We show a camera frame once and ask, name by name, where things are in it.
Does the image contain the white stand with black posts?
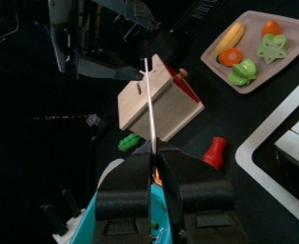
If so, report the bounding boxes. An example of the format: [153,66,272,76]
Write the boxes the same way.
[40,188,88,244]

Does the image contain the green toy pepper piece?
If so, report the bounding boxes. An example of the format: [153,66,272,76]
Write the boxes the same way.
[227,58,257,88]

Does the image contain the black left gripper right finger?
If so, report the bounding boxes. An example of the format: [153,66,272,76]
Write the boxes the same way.
[156,138,251,244]

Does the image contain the orange toy fruit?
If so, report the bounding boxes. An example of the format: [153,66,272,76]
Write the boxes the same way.
[260,20,285,38]

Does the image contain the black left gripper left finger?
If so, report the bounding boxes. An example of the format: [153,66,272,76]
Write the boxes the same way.
[93,140,152,244]

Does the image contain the green toy vegetable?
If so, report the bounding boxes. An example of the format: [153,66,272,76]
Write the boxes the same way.
[117,132,144,153]

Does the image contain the pink plastic tray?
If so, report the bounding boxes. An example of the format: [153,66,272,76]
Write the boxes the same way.
[200,10,299,95]

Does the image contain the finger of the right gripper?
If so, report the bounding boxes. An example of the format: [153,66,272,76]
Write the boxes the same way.
[92,0,161,31]
[75,51,145,81]

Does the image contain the orange toy carrot slice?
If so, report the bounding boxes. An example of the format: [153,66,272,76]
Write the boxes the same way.
[217,48,245,68]

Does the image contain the black bar with white lettering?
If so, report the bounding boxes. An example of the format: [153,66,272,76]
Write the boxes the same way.
[171,0,229,36]

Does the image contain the yellow toy banana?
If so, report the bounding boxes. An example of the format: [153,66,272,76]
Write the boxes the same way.
[213,21,247,57]

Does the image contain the wooden knife block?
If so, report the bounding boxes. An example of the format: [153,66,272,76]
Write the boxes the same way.
[117,53,205,143]

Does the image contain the thin white cable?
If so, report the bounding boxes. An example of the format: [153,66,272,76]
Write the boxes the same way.
[0,0,21,42]

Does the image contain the wooden knob handle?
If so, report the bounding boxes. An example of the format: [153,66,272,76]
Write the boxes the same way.
[176,68,189,80]

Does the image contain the small grey tag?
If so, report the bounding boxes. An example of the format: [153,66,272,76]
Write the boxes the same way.
[85,113,103,128]

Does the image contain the red toy bottle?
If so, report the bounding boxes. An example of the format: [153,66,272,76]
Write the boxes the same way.
[203,136,229,172]

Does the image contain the green toy starfruit slice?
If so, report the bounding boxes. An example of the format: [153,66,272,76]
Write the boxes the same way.
[256,33,289,65]

